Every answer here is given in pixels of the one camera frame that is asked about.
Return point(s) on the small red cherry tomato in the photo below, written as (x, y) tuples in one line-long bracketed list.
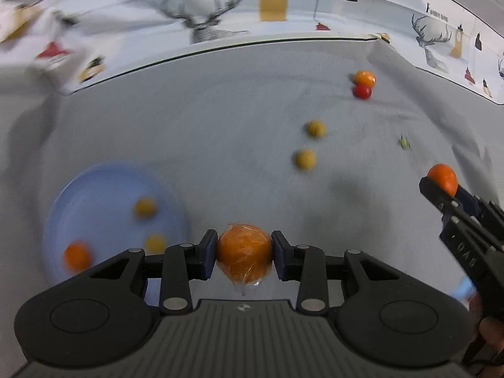
[(362, 91)]

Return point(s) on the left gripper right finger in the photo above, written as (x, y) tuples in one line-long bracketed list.
[(311, 268)]

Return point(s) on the deer print fabric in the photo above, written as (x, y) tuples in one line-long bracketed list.
[(79, 43)]

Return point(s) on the orange tangerine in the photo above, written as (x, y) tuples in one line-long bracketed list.
[(78, 256), (445, 177)]

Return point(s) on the orange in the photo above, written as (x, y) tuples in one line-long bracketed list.
[(244, 254)]

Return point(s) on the yellow-green small fruit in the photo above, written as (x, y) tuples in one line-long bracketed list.
[(306, 159), (156, 244), (316, 128), (145, 207)]

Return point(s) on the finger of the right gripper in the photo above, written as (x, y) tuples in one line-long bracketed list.
[(468, 202), (439, 198)]

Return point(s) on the right human hand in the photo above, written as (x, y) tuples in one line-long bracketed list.
[(490, 329)]

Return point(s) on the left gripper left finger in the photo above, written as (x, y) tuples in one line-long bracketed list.
[(177, 267)]

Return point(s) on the grey cloth cover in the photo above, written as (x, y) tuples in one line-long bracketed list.
[(222, 127)]

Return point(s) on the blue plastic plate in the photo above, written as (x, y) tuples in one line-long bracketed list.
[(97, 207)]

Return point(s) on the orange fruit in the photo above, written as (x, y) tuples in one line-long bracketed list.
[(366, 78)]

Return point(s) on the green fruit stem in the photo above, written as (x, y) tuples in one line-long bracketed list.
[(404, 143)]

